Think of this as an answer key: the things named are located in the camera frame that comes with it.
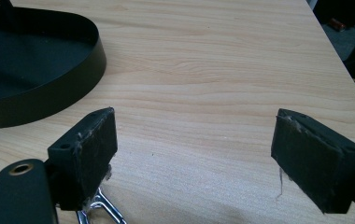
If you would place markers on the small orange object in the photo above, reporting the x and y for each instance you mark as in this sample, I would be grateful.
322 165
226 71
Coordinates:
337 24

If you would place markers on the black oval metal tray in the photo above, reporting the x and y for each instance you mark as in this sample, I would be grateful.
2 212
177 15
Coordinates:
35 62

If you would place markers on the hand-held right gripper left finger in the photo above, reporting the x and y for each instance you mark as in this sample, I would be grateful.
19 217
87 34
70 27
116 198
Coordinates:
85 161

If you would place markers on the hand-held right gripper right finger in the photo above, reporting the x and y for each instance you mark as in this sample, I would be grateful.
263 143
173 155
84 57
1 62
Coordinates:
312 165

